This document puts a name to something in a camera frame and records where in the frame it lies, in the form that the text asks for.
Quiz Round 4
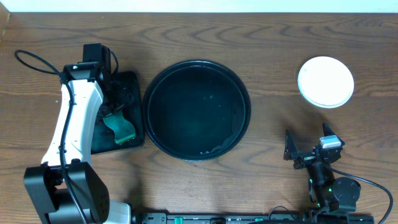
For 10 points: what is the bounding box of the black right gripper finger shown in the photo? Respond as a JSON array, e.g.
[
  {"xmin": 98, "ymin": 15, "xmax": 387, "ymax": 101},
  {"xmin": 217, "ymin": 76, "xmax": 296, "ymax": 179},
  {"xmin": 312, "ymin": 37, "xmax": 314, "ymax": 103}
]
[
  {"xmin": 322, "ymin": 123, "xmax": 345, "ymax": 146},
  {"xmin": 284, "ymin": 129, "xmax": 298, "ymax": 161}
]

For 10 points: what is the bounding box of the green sponge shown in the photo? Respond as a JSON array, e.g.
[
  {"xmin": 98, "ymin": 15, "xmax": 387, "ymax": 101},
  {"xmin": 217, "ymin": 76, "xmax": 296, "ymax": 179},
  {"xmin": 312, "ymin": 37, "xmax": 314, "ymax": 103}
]
[{"xmin": 103, "ymin": 111, "xmax": 136, "ymax": 145}]

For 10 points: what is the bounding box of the white plate with green stain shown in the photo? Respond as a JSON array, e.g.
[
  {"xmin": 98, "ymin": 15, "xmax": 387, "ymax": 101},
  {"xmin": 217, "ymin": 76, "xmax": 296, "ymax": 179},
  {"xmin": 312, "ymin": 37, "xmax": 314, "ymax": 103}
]
[{"xmin": 297, "ymin": 56, "xmax": 354, "ymax": 109}]

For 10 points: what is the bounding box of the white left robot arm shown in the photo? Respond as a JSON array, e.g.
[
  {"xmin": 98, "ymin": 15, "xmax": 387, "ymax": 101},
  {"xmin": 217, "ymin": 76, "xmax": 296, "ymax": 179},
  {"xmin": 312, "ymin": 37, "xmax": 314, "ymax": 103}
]
[{"xmin": 24, "ymin": 77, "xmax": 294, "ymax": 223}]

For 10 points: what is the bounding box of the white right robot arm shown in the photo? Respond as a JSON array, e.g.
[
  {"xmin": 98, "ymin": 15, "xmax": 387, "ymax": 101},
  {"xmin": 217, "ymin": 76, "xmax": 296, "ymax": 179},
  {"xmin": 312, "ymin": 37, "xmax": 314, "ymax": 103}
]
[{"xmin": 284, "ymin": 123, "xmax": 361, "ymax": 215}]

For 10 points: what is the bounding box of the black rectangular sponge tray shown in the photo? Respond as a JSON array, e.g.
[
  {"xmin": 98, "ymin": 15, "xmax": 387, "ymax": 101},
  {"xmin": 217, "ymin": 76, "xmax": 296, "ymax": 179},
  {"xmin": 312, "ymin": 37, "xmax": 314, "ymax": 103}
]
[{"xmin": 91, "ymin": 71, "xmax": 145, "ymax": 154}]

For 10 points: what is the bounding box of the round black tray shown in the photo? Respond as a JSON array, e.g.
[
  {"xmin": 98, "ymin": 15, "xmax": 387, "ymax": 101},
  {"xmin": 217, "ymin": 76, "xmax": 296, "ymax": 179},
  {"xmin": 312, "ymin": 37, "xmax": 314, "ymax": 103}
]
[{"xmin": 142, "ymin": 60, "xmax": 251, "ymax": 161}]

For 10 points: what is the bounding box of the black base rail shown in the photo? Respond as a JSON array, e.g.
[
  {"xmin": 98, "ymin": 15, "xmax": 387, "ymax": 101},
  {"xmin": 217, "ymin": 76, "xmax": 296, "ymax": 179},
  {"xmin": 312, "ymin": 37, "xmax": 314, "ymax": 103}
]
[{"xmin": 130, "ymin": 205, "xmax": 376, "ymax": 224}]

